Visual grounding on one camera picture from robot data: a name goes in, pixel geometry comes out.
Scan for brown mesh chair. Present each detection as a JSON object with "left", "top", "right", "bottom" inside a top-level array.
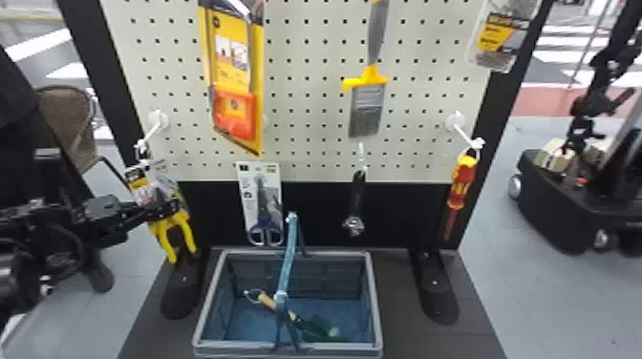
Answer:
[{"left": 33, "top": 84, "right": 118, "bottom": 295}]

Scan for green trowel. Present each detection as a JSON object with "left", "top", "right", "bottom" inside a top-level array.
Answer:
[{"left": 243, "top": 288, "right": 349, "bottom": 345}]

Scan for blue scissors on card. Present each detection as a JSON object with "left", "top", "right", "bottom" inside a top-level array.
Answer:
[{"left": 235, "top": 160, "right": 285, "bottom": 248}]

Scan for black wrench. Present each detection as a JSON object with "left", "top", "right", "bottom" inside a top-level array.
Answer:
[{"left": 341, "top": 169, "right": 368, "bottom": 239}]

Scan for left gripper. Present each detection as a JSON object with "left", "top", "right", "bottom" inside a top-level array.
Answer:
[{"left": 74, "top": 194, "right": 182, "bottom": 248}]

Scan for yellow paint brush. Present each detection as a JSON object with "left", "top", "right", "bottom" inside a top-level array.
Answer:
[{"left": 341, "top": 0, "right": 391, "bottom": 139}]

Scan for blue basket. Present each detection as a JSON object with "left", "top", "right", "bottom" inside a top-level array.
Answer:
[{"left": 191, "top": 211, "right": 385, "bottom": 359}]

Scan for white pegboard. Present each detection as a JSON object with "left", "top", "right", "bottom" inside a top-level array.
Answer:
[{"left": 54, "top": 0, "right": 555, "bottom": 325}]

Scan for yellow pliers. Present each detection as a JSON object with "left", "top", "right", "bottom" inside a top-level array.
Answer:
[{"left": 124, "top": 158, "right": 198, "bottom": 265}]

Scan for grey tool on yellow card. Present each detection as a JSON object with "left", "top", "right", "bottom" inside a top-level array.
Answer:
[{"left": 464, "top": 0, "right": 541, "bottom": 75}]

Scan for orange tool on yellow card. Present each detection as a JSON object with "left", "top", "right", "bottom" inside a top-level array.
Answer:
[{"left": 197, "top": 0, "right": 266, "bottom": 158}]

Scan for red screwdriver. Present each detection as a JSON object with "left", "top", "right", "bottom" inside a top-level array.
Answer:
[{"left": 440, "top": 153, "right": 480, "bottom": 244}]

